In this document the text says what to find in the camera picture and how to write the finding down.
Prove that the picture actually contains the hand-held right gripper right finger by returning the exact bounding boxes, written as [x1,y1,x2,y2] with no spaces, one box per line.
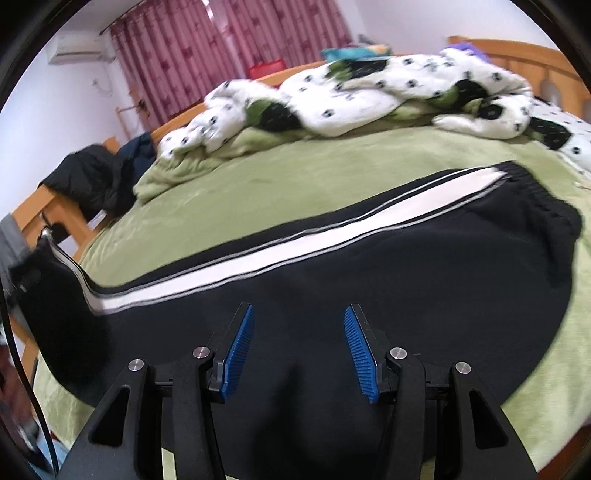
[344,303,539,480]

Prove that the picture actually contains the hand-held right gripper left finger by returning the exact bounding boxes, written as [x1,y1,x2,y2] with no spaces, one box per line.
[55,302,256,480]

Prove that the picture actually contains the black pants with white stripe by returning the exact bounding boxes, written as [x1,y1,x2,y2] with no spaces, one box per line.
[9,161,583,480]

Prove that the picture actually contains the grey jeans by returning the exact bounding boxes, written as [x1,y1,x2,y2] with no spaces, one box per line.
[0,215,31,273]

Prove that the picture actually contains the black jacket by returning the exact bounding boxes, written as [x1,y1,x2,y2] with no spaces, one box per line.
[39,144,123,217]

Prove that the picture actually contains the navy jacket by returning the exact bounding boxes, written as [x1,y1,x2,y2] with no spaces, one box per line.
[115,131,158,181]

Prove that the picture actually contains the wooden coat rack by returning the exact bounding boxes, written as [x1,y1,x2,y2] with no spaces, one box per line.
[115,99,148,134]

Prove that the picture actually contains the green fleece bed cover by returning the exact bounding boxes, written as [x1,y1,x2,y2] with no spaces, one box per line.
[34,124,591,480]

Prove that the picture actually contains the white air conditioner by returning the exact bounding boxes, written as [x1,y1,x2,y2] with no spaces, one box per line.
[48,36,116,65]

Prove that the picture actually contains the person's left leg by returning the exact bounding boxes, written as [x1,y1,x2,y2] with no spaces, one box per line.
[34,438,63,478]

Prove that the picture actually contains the pink patterned curtain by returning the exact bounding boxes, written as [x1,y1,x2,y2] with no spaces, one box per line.
[108,0,354,132]

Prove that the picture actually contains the white floral quilt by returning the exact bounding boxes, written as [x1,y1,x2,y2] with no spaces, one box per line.
[134,44,591,204]

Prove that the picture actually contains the red chair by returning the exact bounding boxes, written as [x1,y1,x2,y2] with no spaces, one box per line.
[247,59,284,80]

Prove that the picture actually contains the teal patterned pillow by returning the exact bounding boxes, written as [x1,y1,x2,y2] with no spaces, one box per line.
[321,44,389,63]

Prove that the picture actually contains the white floral pillow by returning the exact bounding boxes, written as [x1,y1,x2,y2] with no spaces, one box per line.
[531,102,591,176]

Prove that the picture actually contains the purple plush cushion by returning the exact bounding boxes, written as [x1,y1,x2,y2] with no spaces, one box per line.
[445,41,488,63]

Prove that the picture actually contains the wooden bed frame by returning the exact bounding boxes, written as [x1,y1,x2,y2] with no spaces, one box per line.
[11,36,591,384]

